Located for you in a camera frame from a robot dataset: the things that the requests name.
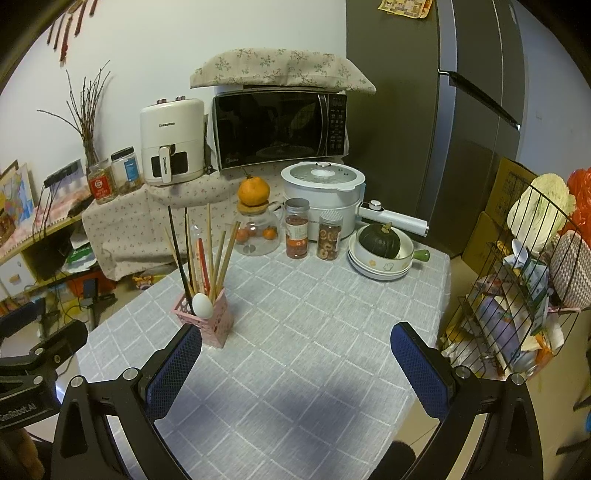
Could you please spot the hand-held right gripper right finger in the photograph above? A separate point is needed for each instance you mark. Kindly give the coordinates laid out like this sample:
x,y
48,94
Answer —
x,y
418,374

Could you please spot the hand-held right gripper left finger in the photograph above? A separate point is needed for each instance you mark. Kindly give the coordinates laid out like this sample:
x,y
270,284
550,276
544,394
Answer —
x,y
178,364

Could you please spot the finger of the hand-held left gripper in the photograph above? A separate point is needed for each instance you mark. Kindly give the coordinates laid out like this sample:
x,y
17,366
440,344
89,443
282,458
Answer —
x,y
23,318
64,341

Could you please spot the pink perforated utensil holder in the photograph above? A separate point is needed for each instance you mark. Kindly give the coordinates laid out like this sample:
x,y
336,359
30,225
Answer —
x,y
217,323

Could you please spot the white plastic spoon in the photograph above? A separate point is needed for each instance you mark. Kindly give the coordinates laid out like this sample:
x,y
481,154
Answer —
x,y
202,305

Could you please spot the red plastic spoon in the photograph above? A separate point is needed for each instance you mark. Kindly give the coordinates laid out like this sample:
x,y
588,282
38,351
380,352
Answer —
x,y
201,263

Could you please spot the black chopstick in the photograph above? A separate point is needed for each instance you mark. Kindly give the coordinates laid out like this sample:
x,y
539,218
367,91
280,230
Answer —
x,y
189,249
178,244

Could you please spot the pale plastic chopstick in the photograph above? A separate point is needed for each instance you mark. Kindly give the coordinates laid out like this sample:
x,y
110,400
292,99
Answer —
x,y
194,240

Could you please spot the person's left hand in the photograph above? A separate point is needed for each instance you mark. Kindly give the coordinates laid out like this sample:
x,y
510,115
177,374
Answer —
x,y
18,454

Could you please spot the yellow wooden shelf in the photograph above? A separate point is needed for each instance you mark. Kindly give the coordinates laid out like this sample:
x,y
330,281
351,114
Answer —
x,y
37,249

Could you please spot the white plate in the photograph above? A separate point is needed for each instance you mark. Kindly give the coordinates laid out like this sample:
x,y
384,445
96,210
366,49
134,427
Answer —
x,y
378,278
376,273

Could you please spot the metal can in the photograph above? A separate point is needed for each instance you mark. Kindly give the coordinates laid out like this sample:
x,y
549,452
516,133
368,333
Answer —
x,y
526,364

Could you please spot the grey checked tablecloth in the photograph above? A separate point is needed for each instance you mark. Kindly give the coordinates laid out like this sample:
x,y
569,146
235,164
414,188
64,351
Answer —
x,y
323,314

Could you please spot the framed picture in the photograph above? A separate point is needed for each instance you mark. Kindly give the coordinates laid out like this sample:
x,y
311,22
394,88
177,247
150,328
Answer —
x,y
16,198

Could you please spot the green pumpkin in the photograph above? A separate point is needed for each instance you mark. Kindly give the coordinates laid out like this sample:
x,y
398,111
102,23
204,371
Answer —
x,y
378,242

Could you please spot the floral beige tablecloth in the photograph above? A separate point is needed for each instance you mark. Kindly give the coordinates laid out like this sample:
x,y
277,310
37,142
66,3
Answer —
x,y
134,221

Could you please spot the cardboard box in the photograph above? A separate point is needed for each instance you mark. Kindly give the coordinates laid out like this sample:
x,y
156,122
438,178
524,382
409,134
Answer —
x,y
508,184
485,244

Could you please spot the small orange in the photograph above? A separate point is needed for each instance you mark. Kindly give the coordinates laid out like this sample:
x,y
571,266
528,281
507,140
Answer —
x,y
243,234
269,234

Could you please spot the green carton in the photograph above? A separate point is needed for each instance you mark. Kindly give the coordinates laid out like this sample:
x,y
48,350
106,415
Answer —
x,y
531,277

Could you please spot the black power strip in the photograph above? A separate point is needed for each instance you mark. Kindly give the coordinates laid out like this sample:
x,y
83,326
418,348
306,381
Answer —
x,y
62,173

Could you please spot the red label glass jar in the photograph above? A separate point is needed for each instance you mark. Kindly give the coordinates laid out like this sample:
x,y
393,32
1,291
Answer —
x,y
100,184

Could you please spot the jar of dried rings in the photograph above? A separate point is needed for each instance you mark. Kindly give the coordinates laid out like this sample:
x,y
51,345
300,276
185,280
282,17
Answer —
x,y
328,240

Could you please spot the glass jar with oranges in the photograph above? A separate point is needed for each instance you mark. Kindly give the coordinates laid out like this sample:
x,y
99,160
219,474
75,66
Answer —
x,y
258,221

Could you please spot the glass vase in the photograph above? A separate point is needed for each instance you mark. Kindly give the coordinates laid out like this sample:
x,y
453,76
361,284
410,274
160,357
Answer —
x,y
91,154

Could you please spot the red label plastic jar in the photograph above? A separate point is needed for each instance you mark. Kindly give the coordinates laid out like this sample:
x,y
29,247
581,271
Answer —
x,y
296,230

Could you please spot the blue label glass jar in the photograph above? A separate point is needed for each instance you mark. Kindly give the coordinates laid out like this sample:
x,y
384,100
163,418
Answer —
x,y
127,170

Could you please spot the woven basket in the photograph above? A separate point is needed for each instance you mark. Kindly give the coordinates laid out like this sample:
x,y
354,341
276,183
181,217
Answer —
x,y
572,267

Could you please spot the large orange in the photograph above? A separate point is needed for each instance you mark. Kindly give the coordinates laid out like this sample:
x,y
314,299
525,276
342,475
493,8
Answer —
x,y
254,191

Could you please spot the dried branches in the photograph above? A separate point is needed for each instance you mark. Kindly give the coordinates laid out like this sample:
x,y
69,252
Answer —
x,y
90,134

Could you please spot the white electric cooking pot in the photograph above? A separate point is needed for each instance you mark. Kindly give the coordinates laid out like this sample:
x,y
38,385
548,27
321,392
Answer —
x,y
323,194

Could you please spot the napa cabbage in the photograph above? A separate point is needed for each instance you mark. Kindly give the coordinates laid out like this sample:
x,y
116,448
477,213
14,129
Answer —
x,y
540,203

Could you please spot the white air fryer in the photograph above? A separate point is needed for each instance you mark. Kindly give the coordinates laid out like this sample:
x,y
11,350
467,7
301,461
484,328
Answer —
x,y
171,124

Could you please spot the orange plastic bag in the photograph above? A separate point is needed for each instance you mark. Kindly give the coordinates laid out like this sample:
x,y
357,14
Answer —
x,y
579,189

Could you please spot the black microwave oven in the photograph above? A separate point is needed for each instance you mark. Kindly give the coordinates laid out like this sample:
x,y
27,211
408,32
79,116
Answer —
x,y
272,129

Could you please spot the grey refrigerator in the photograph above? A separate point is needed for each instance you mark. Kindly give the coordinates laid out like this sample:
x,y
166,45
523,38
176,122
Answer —
x,y
401,115

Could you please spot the floral microwave cover cloth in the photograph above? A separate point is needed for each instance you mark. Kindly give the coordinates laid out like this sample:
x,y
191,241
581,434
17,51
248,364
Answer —
x,y
277,64

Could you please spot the paper on refrigerator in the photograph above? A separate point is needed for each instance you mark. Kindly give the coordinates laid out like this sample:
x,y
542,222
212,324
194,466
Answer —
x,y
406,7

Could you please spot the red hanging wall decoration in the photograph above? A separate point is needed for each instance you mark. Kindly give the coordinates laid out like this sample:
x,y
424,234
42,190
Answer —
x,y
64,44

